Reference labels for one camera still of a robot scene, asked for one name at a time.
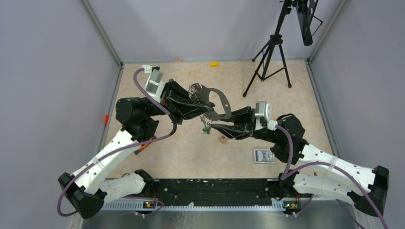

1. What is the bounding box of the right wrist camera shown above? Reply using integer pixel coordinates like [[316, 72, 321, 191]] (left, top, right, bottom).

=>
[[254, 101, 278, 131]]

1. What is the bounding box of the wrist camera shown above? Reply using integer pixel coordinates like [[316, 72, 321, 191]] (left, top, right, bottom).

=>
[[142, 64, 165, 102], [254, 101, 278, 131]]

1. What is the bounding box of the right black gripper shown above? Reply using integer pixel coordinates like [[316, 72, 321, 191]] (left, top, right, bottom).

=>
[[209, 106, 280, 144]]

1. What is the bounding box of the wooden letter cube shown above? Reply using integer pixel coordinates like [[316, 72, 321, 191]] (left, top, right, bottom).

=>
[[218, 135, 228, 144]]

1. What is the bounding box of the black tripod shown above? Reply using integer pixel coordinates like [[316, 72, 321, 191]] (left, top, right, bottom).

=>
[[243, 0, 324, 98]]

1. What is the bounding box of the metal key holder plate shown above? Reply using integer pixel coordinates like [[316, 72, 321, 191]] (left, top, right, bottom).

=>
[[188, 83, 232, 121]]

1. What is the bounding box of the green key tag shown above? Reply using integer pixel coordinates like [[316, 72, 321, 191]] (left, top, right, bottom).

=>
[[202, 126, 211, 135]]

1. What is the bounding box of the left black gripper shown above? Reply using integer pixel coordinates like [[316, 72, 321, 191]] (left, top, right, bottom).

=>
[[144, 78, 215, 124]]

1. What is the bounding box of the orange plate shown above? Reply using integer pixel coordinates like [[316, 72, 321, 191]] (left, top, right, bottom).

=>
[[139, 143, 150, 151]]

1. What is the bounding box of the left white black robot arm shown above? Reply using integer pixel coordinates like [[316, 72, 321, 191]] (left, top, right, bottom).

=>
[[58, 80, 215, 219]]

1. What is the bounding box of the blue playing card deck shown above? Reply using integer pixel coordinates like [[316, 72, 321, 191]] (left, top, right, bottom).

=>
[[253, 149, 275, 164]]

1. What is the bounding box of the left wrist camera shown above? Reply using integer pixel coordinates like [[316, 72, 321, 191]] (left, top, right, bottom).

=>
[[142, 64, 165, 102]]

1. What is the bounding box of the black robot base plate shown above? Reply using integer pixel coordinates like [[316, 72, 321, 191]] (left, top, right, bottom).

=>
[[133, 178, 310, 207]]

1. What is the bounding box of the orange red wall clip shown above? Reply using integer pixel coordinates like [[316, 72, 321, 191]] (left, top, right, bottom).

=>
[[104, 114, 110, 125]]

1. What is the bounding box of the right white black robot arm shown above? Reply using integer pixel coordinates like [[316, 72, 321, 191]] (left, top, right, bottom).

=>
[[211, 101, 389, 217]]

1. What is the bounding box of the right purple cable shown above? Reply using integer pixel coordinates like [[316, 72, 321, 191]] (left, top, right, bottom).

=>
[[274, 125, 389, 229]]

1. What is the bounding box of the white slotted cable duct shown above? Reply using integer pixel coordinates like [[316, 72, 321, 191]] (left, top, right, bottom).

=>
[[101, 200, 285, 212]]

